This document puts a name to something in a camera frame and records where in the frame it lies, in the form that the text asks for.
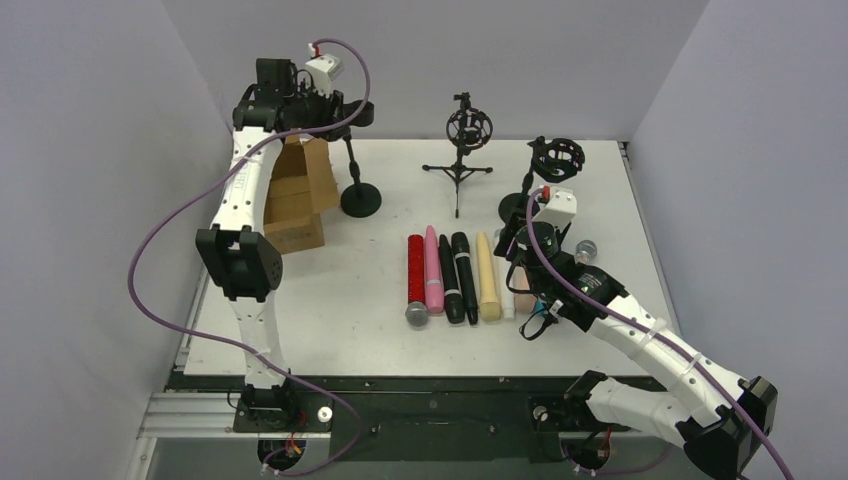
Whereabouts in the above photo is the white microphone grey head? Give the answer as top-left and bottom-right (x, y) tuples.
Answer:
(493, 255), (516, 321)

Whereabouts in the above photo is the peach pink microphone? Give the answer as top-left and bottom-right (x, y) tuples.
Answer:
(511, 266), (536, 314)

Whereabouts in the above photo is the cream white microphone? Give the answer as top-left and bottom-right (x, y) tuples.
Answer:
(475, 231), (502, 322)

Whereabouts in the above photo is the silver glitter microphone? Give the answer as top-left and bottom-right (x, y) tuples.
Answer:
(574, 239), (598, 265)

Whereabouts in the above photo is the brown cardboard box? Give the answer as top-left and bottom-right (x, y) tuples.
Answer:
(264, 135), (340, 254)

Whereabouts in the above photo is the shock mount stand round base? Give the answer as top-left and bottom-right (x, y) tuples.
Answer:
(498, 136), (586, 223)

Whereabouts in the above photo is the clip mic stand round base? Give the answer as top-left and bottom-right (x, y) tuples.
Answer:
(320, 95), (382, 218)

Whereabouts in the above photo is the red glitter microphone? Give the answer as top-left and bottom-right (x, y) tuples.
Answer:
(405, 234), (429, 329)

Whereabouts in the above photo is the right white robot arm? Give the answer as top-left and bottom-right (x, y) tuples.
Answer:
(495, 213), (793, 479)

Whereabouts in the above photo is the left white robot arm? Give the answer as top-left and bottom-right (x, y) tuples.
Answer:
(195, 54), (373, 393)

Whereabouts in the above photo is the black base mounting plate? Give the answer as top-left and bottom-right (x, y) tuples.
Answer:
(166, 372), (608, 467)

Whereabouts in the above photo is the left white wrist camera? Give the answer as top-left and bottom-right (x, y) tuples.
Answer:
(304, 43), (344, 96)

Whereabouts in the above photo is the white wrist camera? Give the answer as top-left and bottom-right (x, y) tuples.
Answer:
(532, 185), (578, 231)
(304, 43), (344, 96)

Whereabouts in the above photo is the black microphone white ring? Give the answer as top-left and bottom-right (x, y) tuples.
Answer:
(451, 231), (480, 327)

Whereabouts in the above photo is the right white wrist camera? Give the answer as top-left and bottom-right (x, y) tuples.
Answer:
(532, 185), (578, 231)

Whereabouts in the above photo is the tripod shock mount stand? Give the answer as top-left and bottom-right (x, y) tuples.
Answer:
(422, 92), (493, 218)

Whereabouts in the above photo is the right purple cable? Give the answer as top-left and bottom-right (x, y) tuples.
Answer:
(525, 187), (796, 480)

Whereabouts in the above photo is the purple cable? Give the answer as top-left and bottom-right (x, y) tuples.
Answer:
(525, 187), (796, 480)
(127, 37), (372, 479)

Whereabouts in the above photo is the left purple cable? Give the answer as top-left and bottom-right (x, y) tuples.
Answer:
(127, 37), (372, 479)

